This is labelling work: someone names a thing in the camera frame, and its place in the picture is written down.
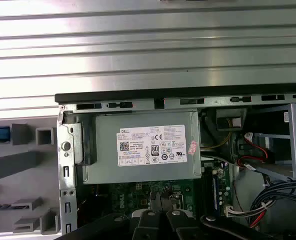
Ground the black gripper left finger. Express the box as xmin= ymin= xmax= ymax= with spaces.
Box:
xmin=60 ymin=191 xmax=167 ymax=240

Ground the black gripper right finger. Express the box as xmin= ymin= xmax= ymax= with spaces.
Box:
xmin=162 ymin=191 xmax=276 ymax=240

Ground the green motherboard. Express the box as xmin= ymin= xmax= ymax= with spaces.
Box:
xmin=76 ymin=159 xmax=235 ymax=226

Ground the installed RAM stick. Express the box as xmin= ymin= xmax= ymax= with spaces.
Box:
xmin=211 ymin=169 xmax=219 ymax=216

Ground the grey power supply unit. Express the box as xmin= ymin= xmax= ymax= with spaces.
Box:
xmin=82 ymin=111 xmax=202 ymax=186

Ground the grey parts rack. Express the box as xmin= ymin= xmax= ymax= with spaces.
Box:
xmin=0 ymin=119 xmax=61 ymax=236

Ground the black open PC case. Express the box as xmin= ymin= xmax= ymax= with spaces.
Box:
xmin=54 ymin=86 xmax=296 ymax=240

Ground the grey metal drive cage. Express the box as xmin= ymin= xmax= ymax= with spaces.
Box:
xmin=247 ymin=102 xmax=296 ymax=183

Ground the black cable bundle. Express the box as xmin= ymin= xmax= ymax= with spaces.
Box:
xmin=247 ymin=181 xmax=296 ymax=228

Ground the yellow wire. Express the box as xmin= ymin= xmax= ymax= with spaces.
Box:
xmin=201 ymin=119 xmax=233 ymax=153

